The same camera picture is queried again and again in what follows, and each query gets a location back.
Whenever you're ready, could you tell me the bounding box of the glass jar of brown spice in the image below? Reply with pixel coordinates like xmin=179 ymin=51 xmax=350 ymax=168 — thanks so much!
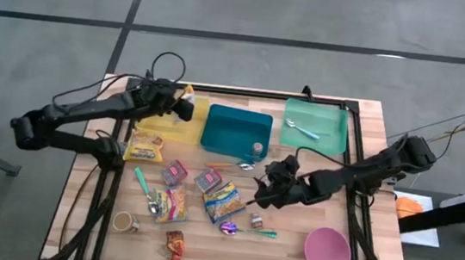
xmin=248 ymin=212 xmax=265 ymax=231

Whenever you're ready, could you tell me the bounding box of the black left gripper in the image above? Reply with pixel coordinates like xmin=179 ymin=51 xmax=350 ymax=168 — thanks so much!
xmin=140 ymin=76 xmax=198 ymax=123

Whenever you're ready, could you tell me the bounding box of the orange cable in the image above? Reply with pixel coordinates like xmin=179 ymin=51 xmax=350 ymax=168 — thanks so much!
xmin=425 ymin=120 xmax=465 ymax=146

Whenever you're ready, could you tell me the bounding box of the smoked paprika spice tin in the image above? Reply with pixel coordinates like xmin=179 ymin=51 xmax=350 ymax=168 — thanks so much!
xmin=158 ymin=158 xmax=190 ymax=189
xmin=191 ymin=165 xmax=225 ymax=196

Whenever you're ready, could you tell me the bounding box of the mint green plastic tray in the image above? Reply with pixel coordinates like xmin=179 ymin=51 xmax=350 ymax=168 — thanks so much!
xmin=277 ymin=96 xmax=352 ymax=158

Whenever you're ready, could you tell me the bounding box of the white box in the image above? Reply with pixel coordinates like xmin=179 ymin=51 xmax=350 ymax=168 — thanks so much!
xmin=438 ymin=189 xmax=465 ymax=212

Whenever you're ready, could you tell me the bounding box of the pink bowl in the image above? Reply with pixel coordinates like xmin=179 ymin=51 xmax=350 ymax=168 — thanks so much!
xmin=302 ymin=225 xmax=355 ymax=260

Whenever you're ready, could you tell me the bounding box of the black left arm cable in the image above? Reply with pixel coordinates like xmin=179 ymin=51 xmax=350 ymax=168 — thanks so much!
xmin=51 ymin=40 xmax=189 ymax=120

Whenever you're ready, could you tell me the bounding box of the brown cable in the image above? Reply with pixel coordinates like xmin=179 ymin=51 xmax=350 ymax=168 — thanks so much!
xmin=58 ymin=159 xmax=100 ymax=254

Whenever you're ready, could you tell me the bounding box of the blue ramen noodle packet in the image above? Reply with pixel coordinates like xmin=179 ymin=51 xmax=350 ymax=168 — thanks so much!
xmin=200 ymin=177 xmax=250 ymax=228

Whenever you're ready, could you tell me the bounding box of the white paper sheet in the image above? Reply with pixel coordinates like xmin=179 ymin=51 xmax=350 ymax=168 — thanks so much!
xmin=388 ymin=189 xmax=445 ymax=249

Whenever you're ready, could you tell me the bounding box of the dark teal plastic bin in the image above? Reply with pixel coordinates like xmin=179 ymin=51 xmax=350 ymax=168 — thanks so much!
xmin=198 ymin=102 xmax=276 ymax=164

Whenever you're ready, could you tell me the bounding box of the black metal table frame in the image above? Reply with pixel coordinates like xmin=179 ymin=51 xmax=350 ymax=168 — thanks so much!
xmin=43 ymin=59 xmax=430 ymax=260

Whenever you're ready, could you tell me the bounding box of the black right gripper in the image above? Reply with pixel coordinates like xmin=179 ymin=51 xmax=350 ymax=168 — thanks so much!
xmin=245 ymin=170 xmax=313 ymax=213

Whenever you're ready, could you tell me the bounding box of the pink and blue ramen packet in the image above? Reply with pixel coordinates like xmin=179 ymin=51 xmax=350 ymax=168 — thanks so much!
xmin=149 ymin=182 xmax=193 ymax=226

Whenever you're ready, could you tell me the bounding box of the orange cloth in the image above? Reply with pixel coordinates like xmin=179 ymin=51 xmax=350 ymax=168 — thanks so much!
xmin=394 ymin=195 xmax=425 ymax=222

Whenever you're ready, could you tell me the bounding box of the yellow plastic tray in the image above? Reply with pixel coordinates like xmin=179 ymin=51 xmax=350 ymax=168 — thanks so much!
xmin=133 ymin=89 xmax=212 ymax=148

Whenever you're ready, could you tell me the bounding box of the light blue handled spoon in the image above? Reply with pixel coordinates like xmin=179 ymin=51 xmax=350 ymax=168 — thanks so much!
xmin=283 ymin=116 xmax=323 ymax=141

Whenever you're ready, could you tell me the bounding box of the iridescent purple metal spoon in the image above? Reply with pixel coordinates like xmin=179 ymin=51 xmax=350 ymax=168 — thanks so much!
xmin=217 ymin=220 xmax=279 ymax=242

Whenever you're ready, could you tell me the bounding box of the orange-handled metal spoon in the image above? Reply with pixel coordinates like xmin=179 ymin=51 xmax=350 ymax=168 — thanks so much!
xmin=204 ymin=156 xmax=256 ymax=173

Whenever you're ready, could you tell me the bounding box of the grey cable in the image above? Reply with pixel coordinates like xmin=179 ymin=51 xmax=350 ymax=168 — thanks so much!
xmin=387 ymin=102 xmax=465 ymax=147

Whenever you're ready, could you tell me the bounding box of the teal-handled metal spoon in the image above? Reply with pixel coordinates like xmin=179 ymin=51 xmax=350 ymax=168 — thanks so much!
xmin=128 ymin=165 xmax=164 ymax=217

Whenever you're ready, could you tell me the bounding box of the orange taco seasoning packet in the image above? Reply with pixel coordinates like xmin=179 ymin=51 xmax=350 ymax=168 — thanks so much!
xmin=163 ymin=229 xmax=187 ymax=260

